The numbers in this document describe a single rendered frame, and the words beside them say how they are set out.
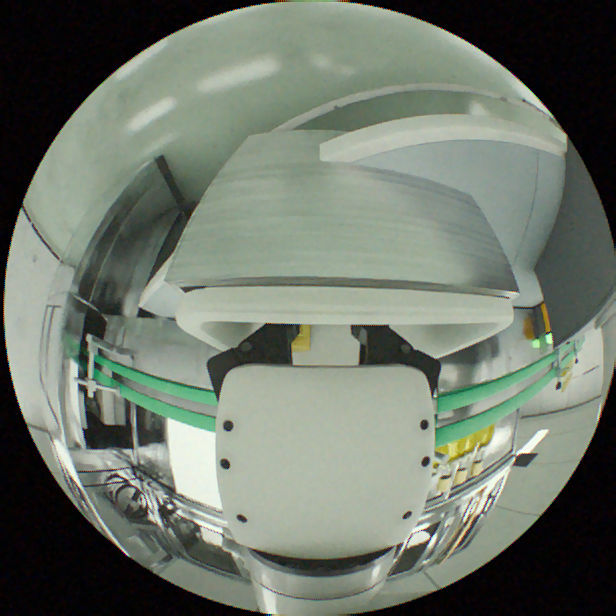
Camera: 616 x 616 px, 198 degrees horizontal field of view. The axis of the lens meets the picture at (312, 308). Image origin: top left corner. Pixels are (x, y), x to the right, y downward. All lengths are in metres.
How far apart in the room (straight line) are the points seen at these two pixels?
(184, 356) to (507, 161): 0.50
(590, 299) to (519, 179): 0.14
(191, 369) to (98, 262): 0.54
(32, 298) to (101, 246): 2.77
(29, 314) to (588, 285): 3.70
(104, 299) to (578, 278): 1.01
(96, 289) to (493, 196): 0.87
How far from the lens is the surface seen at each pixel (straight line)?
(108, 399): 0.98
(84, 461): 0.86
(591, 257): 0.24
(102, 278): 0.79
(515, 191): 0.19
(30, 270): 3.48
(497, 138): 0.16
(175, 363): 0.42
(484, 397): 0.38
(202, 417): 0.41
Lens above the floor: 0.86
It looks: 22 degrees down
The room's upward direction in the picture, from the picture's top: 179 degrees counter-clockwise
